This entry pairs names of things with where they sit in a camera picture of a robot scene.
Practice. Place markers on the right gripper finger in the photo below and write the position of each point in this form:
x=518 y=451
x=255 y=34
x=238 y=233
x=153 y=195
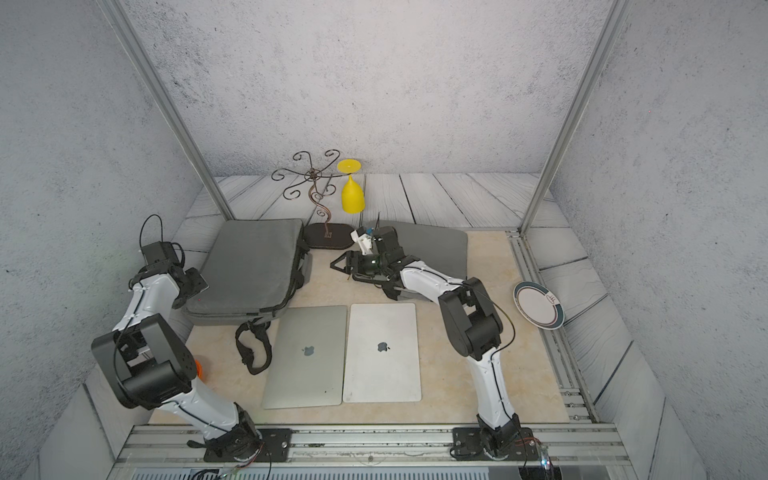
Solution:
x=346 y=259
x=348 y=269

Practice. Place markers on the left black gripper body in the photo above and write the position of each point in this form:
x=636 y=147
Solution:
x=194 y=281

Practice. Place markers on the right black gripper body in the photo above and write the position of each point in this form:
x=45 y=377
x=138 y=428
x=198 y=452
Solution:
x=369 y=266

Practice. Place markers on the grey zippered laptop bag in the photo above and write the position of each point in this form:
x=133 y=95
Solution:
x=253 y=271

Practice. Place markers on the white laptop yellow logo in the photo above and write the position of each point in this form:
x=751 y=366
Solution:
x=382 y=363

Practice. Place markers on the silver apple laptop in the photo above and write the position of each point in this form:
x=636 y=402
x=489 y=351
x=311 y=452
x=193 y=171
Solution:
x=307 y=369

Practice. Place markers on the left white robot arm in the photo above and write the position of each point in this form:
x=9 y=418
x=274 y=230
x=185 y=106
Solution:
x=147 y=365

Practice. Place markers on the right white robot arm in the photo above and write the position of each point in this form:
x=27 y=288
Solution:
x=470 y=317

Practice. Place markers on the yellow plastic wine glass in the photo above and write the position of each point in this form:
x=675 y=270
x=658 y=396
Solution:
x=352 y=196

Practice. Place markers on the white plate green rim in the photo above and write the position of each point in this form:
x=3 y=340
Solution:
x=539 y=305

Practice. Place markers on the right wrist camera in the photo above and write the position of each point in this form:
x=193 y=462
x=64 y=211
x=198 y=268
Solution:
x=363 y=238

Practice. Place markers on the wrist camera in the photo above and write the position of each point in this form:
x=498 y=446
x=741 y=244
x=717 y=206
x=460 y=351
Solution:
x=363 y=238
x=158 y=252

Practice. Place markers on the copper wire stand dark base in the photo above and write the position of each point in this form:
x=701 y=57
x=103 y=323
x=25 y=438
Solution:
x=323 y=234

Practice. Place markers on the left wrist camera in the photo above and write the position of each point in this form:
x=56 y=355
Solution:
x=158 y=252

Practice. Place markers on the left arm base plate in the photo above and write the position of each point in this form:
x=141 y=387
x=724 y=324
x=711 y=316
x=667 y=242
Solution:
x=269 y=445

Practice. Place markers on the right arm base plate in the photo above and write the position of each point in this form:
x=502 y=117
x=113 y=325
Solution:
x=476 y=444

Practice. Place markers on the aluminium front rail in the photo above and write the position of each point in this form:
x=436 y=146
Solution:
x=420 y=451

